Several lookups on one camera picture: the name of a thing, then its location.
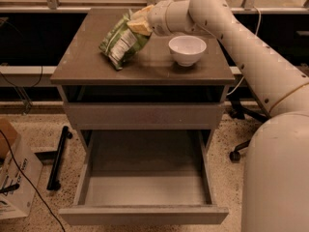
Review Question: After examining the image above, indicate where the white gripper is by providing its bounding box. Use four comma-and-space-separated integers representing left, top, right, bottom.
127, 0, 172, 36

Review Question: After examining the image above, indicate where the green jalapeno chip bag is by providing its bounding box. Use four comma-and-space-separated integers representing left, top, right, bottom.
98, 13, 150, 71

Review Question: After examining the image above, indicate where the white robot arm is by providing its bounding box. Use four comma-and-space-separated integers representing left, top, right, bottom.
142, 0, 309, 232

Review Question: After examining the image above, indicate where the grey drawer cabinet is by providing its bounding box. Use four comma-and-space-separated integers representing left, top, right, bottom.
51, 9, 234, 147

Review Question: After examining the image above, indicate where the closed grey top drawer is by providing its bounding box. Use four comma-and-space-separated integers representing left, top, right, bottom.
64, 102, 224, 130

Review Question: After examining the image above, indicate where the open grey middle drawer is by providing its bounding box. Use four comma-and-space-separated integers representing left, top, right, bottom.
59, 130, 229, 225

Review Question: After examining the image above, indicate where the white ceramic bowl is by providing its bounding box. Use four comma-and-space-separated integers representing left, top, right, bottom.
168, 36, 207, 67

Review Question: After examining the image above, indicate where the grey office chair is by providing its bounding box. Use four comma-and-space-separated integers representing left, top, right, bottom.
227, 95, 269, 162

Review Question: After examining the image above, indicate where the black metal bar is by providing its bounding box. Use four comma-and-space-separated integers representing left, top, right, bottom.
46, 126, 72, 190

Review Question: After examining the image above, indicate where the white cardboard box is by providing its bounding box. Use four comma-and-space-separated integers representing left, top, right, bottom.
0, 119, 42, 219

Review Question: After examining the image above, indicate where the black floor cable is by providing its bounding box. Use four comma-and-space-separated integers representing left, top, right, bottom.
0, 129, 67, 232

